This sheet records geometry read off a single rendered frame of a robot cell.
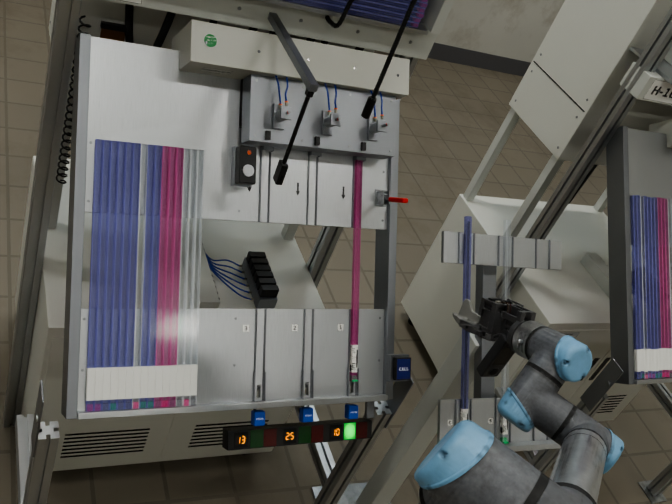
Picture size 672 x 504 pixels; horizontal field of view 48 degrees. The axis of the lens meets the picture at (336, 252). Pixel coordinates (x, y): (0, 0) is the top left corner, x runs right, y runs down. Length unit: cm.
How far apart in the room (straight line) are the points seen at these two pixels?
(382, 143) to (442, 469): 82
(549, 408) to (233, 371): 62
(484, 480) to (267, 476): 142
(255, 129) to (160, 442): 101
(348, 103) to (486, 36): 425
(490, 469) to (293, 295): 107
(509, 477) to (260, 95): 88
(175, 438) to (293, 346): 67
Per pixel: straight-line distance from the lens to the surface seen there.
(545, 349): 146
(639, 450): 330
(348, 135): 162
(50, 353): 183
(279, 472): 242
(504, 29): 589
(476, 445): 106
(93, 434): 210
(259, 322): 158
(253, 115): 154
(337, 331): 166
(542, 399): 144
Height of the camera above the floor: 191
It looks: 35 degrees down
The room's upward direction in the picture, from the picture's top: 24 degrees clockwise
